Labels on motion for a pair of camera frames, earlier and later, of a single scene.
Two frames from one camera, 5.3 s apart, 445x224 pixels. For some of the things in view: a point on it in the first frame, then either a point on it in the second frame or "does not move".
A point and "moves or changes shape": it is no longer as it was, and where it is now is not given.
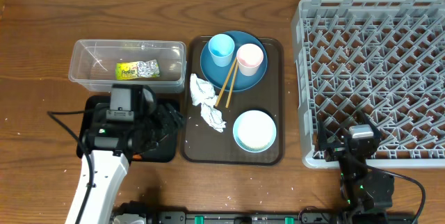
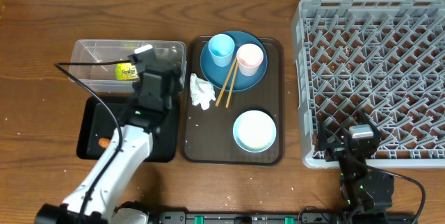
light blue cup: (222, 46) does not move
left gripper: (167, 116) -> (176, 81)
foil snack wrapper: (131, 70) does not move
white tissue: (204, 94) moves or changes shape
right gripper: (336, 149) does not move
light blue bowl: (254, 131) does not move
